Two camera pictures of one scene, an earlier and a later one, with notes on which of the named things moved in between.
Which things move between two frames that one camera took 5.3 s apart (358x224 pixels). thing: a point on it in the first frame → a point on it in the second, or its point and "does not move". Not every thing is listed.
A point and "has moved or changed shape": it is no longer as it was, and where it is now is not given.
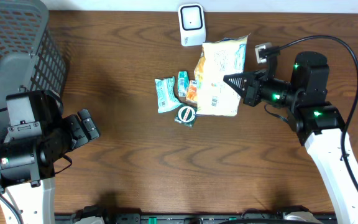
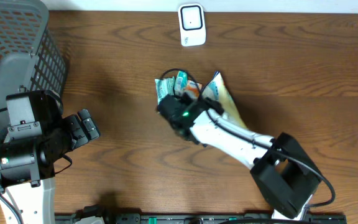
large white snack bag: (218, 60) has moved or changed shape
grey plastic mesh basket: (20, 51) does not move
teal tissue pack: (166, 98) does not move
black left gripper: (74, 131) does not move
